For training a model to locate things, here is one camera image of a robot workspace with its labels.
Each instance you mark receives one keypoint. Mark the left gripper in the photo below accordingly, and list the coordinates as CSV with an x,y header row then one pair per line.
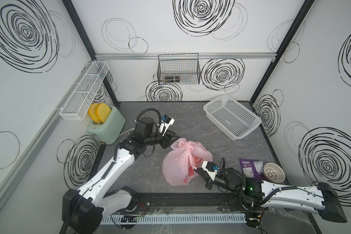
x,y
166,142

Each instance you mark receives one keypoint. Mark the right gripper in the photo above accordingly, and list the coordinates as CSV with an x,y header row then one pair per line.
x,y
209,182

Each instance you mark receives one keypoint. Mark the pink printed plastic bag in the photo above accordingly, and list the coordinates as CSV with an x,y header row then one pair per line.
x,y
178,166

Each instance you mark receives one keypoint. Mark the white perforated plastic basket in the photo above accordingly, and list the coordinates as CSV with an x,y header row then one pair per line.
x,y
231,117

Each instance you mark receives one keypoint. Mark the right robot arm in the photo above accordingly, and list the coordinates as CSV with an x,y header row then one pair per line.
x,y
320,199

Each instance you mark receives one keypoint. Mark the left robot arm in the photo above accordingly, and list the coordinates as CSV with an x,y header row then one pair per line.
x,y
84,209

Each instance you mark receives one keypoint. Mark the mint green toaster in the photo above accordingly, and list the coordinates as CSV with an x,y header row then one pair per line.
x,y
109,131

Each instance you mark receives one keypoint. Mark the yellow toast slice right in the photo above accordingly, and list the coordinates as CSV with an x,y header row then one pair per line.
x,y
102,112

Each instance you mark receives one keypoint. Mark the yellow toast slice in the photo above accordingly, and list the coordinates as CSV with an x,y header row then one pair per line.
x,y
92,112
102,112

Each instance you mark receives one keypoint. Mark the purple snack packet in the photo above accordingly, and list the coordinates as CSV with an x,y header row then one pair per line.
x,y
252,168

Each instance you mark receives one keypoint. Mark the yellow toast slice left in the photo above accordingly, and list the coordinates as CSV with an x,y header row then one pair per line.
x,y
92,112

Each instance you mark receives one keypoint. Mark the dark bottle in basket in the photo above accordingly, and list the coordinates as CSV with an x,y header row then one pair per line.
x,y
172,79

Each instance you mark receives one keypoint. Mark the white round woven strainer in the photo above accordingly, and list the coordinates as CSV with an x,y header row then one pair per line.
x,y
274,173

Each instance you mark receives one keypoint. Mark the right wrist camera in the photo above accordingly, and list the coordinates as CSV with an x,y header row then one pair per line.
x,y
209,171

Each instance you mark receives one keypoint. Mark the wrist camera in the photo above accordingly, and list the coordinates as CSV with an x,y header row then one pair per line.
x,y
166,122
209,171

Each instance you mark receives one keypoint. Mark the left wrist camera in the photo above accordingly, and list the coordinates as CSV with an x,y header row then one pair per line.
x,y
166,122

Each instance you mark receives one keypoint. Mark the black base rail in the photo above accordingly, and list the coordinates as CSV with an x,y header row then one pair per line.
x,y
150,201

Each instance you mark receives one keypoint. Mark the white wire wall shelf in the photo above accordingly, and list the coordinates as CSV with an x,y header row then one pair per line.
x,y
85,91

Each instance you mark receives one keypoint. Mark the black wire wall basket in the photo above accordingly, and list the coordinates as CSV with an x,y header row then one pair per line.
x,y
187,69

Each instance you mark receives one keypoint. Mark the aluminium wall rail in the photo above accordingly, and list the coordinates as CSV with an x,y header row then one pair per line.
x,y
209,55

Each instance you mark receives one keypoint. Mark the white slotted cable duct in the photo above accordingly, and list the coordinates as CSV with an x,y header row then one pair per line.
x,y
174,219

